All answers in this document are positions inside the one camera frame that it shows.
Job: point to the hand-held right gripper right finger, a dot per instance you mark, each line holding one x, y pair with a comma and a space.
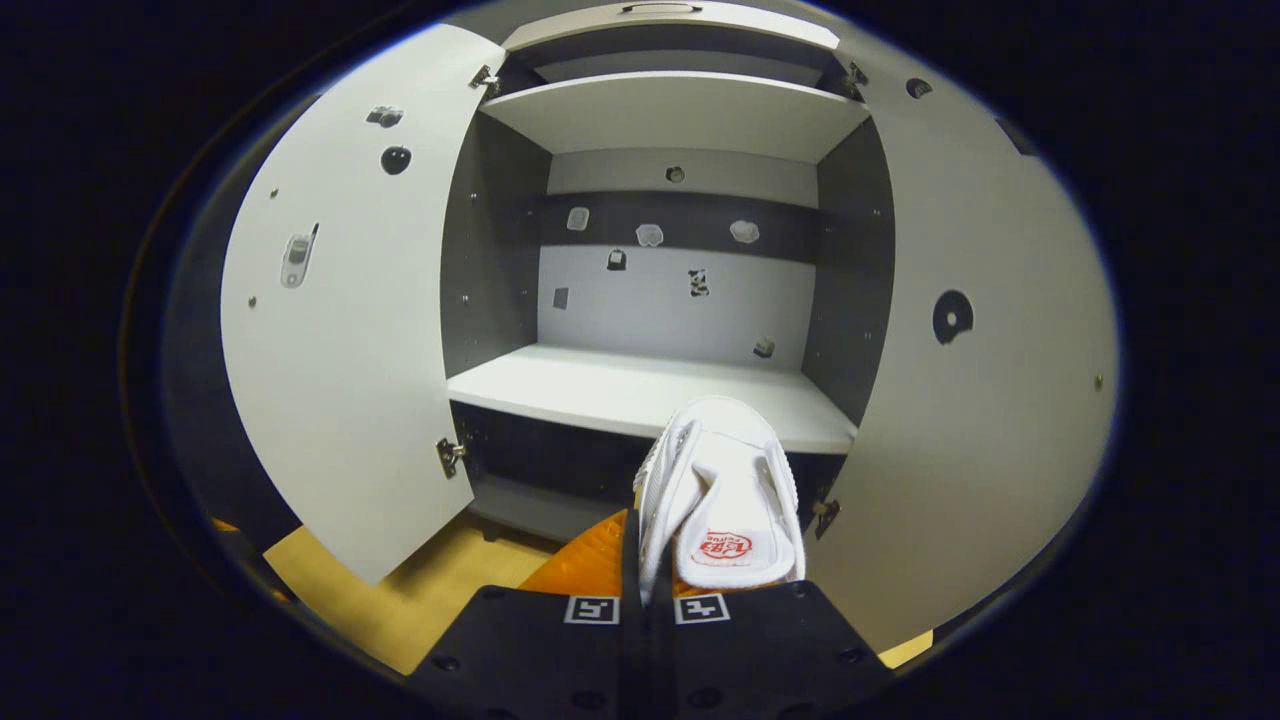
760, 650

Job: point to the white cabinet drawer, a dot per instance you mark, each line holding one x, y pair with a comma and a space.
560, 25

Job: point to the white canvas shoe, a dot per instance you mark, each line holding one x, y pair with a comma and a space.
720, 480

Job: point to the white cabinet door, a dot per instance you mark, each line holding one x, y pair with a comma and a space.
980, 450
350, 350

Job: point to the white shoe cabinet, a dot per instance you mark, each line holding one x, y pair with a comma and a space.
640, 385

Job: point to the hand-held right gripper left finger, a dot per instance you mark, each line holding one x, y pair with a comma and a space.
530, 650

